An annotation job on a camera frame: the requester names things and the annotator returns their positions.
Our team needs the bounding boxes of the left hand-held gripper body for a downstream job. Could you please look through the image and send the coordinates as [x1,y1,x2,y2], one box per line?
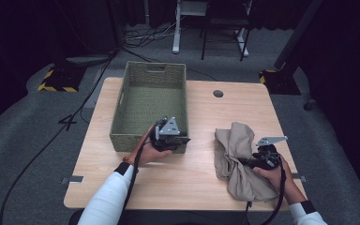
[149,116,188,153]

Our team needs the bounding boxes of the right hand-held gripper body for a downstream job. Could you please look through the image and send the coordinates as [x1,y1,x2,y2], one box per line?
[251,135,289,172]

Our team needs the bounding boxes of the beige shorts with black drawstring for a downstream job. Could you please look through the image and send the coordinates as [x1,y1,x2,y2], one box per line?
[214,121,280,203]

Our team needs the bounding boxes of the green woven basket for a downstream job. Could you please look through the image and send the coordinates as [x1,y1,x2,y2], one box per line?
[109,61,190,154]

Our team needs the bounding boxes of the person's left hand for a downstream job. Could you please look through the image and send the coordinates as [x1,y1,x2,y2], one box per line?
[126,125,173,167]

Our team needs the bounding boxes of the person's right hand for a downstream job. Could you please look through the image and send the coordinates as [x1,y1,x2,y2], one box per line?
[252,154,308,205]

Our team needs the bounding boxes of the grey tape piece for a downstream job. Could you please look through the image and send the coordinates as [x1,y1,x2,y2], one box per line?
[60,175,84,185]
[292,172,308,183]

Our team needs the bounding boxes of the person's lap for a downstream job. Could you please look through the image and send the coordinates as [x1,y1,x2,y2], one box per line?
[68,209,248,225]

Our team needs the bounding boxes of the black yellow striped stand base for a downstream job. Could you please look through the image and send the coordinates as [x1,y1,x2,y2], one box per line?
[258,68,302,96]
[37,64,87,93]

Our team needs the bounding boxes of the grey round stand base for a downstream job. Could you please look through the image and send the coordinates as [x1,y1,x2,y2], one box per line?
[65,53,115,68]

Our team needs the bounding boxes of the dark slanted pole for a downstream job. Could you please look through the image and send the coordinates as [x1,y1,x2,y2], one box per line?
[273,0,324,70]

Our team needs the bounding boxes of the right hand-held gripper black cable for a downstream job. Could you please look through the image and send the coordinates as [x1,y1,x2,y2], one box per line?
[245,153,288,225]

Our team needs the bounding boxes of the hand-held gripper black cable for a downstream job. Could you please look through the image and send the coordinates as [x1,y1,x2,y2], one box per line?
[245,153,288,225]
[123,142,144,210]

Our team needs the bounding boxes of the left hand-held gripper black cable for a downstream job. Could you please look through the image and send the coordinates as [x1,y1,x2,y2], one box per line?
[123,142,144,210]

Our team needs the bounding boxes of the white desk frame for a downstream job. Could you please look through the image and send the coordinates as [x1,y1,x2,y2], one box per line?
[172,0,251,58]

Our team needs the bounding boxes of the bundle of floor cables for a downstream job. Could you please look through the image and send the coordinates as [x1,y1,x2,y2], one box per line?
[121,15,186,50]

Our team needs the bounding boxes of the black chair frame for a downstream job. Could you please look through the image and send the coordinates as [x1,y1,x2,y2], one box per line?
[200,0,253,62]

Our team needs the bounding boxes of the long black floor cable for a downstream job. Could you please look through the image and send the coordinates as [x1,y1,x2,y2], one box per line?
[0,46,120,225]

